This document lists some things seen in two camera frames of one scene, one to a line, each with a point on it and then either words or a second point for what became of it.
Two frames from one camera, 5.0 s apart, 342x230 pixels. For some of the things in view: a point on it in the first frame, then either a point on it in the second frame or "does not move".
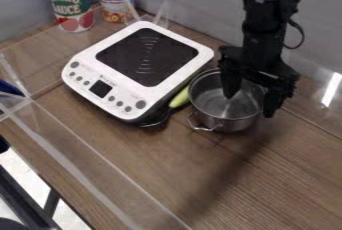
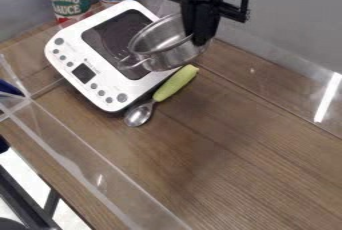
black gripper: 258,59 → 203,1
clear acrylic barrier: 56,185 does not move
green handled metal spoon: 177,102 → 139,114
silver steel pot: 231,113 → 160,44
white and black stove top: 129,77 → 85,50
